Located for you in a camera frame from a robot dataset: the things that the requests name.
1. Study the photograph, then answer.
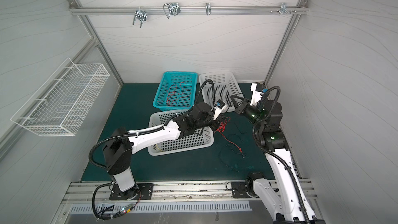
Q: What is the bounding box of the red wire bundle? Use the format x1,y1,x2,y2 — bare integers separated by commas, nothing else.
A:
216,116,244,155

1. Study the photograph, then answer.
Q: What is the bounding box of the black wire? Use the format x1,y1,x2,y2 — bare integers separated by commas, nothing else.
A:
218,124,249,172

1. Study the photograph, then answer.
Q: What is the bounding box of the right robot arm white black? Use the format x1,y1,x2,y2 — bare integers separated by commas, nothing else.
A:
230,83,325,224

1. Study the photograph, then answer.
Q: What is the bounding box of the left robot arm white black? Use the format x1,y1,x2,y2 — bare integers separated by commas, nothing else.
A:
89,79,227,193

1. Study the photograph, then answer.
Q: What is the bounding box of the teal plastic basket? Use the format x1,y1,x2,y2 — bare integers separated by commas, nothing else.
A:
153,71,198,111

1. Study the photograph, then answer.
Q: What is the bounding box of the large white plastic basket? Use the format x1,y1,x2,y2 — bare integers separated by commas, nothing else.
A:
148,110,214,156

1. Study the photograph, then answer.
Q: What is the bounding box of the small white plastic basket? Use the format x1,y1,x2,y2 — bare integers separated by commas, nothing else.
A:
199,72,244,113

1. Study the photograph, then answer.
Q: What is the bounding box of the metal bolt clamp right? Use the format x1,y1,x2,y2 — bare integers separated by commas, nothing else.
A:
269,3,297,16

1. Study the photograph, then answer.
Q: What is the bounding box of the metal U-bolt clamp middle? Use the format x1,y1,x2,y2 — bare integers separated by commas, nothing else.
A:
162,2,181,19

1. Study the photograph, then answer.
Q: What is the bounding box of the metal u-bolt clamp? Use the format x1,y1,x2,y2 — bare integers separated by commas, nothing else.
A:
132,8,147,28
162,2,181,19

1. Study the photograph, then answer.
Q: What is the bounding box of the metal U-bolt clamp left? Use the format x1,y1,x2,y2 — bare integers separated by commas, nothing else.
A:
132,8,147,28

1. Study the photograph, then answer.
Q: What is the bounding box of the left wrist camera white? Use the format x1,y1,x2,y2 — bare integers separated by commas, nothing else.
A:
212,100,227,120

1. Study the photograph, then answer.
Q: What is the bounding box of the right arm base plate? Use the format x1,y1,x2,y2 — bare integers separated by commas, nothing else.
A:
226,181,258,199

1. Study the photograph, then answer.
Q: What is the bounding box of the white slotted cable duct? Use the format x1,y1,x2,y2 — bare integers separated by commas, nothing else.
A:
69,201,252,214

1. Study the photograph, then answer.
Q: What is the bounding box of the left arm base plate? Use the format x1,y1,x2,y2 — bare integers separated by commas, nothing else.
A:
109,183,154,201

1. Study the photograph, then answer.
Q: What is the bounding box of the metal bracket on rail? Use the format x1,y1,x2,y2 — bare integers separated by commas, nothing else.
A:
205,3,211,16

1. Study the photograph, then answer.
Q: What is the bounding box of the left base cable bundle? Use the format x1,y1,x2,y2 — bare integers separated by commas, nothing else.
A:
91,181,142,220

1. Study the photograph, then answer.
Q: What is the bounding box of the white wire wall basket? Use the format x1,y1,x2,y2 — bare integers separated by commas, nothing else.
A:
10,58,110,137

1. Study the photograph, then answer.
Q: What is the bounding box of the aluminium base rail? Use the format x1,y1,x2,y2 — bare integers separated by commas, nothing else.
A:
62,178,318,204

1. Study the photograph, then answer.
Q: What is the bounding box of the horizontal aluminium rail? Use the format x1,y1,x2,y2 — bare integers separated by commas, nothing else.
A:
69,5,309,16

